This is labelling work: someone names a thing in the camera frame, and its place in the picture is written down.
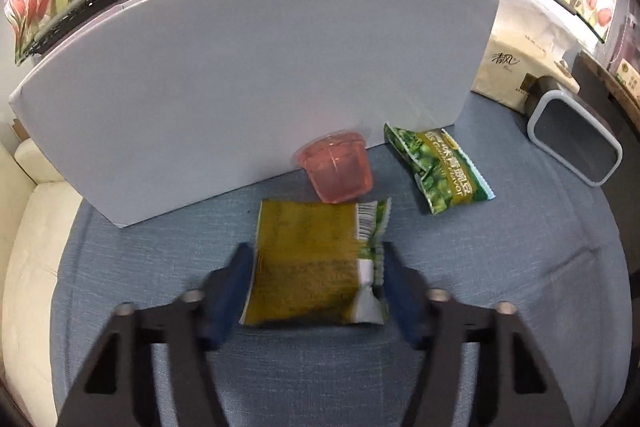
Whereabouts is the green pea snack packet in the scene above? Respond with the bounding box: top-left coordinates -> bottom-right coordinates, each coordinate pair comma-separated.
384,123 -> 496,216

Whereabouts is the blue tablecloth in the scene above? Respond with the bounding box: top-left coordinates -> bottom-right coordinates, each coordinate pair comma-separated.
50,93 -> 632,427

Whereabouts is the olive green snack packet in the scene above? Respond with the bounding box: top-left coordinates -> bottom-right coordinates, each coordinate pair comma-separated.
240,198 -> 393,328

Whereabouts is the white cardboard box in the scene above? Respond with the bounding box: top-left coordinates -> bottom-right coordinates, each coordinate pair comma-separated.
10,0 -> 501,230

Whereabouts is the cream dotted carton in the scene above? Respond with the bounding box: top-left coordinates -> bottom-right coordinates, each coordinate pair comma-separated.
614,61 -> 640,104

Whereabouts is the orange jelly cup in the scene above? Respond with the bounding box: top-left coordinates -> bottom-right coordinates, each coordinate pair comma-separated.
295,129 -> 375,204

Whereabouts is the cream leather sofa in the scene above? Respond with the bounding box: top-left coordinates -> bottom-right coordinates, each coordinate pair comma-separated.
0,142 -> 87,408

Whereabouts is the wooden side counter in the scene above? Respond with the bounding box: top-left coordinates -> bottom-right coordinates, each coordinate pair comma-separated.
571,49 -> 640,122

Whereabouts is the cream tissue pack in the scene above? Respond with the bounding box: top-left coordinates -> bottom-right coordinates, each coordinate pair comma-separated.
472,0 -> 583,114

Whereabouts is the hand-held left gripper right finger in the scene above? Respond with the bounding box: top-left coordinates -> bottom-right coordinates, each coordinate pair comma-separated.
382,241 -> 576,427

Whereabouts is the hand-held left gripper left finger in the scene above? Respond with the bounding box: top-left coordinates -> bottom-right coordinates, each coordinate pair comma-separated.
60,243 -> 256,427

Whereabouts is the black speaker with grey rim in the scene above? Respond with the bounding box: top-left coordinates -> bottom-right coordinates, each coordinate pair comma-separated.
525,76 -> 624,186

